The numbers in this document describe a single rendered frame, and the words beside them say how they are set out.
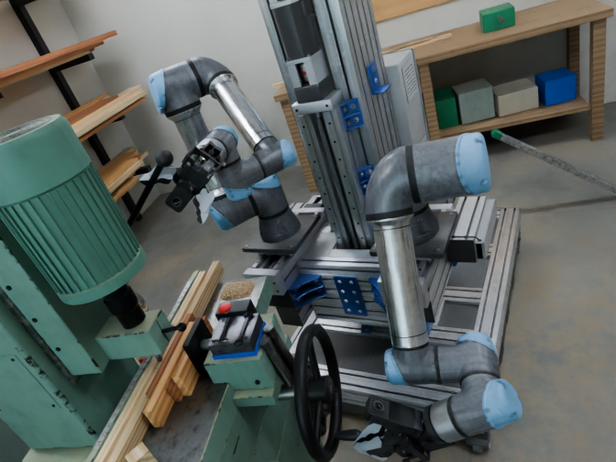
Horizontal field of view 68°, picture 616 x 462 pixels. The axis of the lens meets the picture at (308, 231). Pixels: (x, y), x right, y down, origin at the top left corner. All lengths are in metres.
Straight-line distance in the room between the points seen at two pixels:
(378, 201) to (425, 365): 0.34
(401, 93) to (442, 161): 0.81
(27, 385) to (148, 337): 0.29
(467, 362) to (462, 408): 0.09
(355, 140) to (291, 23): 0.41
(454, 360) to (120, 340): 0.69
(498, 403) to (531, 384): 1.16
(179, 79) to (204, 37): 2.85
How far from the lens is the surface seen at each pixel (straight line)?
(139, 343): 1.05
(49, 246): 0.89
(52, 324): 1.06
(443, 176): 0.87
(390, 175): 0.88
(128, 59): 4.67
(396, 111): 1.69
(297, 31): 1.35
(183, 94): 1.45
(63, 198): 0.86
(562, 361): 2.13
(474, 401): 0.91
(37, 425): 1.31
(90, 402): 1.23
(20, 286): 1.02
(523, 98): 3.71
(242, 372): 1.01
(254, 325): 0.98
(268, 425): 1.23
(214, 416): 1.00
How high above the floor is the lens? 1.60
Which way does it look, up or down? 29 degrees down
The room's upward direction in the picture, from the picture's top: 19 degrees counter-clockwise
